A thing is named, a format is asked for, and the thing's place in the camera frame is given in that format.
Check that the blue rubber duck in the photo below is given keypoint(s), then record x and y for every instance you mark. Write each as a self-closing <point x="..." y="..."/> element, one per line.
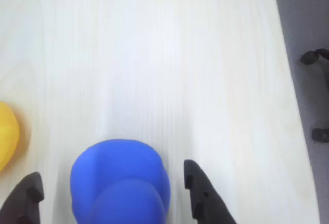
<point x="118" y="177"/>

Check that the yellow rubber duck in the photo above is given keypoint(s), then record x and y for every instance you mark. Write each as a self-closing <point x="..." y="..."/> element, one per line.
<point x="7" y="136"/>

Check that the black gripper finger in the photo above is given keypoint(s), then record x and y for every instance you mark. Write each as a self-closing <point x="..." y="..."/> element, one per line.
<point x="23" y="203"/>
<point x="208" y="203"/>

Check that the black office chair base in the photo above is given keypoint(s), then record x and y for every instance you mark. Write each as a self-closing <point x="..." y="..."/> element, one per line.
<point x="311" y="57"/>

